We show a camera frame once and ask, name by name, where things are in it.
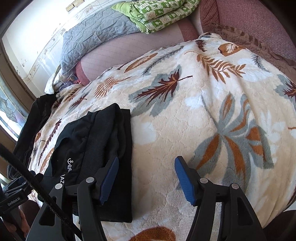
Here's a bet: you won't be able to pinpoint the wall light switches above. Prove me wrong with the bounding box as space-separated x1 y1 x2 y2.
66 0 84 12

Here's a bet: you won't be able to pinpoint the stained glass window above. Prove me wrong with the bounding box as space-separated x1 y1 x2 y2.
0 78 28 141

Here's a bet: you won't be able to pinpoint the black pants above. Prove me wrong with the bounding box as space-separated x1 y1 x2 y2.
41 103 132 223

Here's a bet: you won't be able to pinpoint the green patterned folded blanket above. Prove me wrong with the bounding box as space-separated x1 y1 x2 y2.
112 0 200 34

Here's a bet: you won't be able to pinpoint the colourful small box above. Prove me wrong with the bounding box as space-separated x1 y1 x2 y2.
67 74 80 86

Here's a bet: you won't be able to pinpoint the person left hand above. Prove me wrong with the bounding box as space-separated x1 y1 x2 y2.
3 208 30 238

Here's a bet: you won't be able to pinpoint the black cable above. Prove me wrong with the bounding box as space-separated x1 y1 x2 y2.
0 143 82 241

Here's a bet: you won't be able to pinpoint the black jacket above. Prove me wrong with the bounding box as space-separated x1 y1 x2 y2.
13 94 57 168

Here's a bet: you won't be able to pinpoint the grey quilted pillow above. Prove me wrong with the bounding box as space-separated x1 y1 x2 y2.
60 6 140 76

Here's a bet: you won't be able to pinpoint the leaf pattern fleece blanket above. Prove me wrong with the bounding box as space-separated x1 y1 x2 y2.
29 34 295 240

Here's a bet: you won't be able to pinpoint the white crumpled cloth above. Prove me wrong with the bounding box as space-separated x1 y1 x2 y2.
44 65 63 94

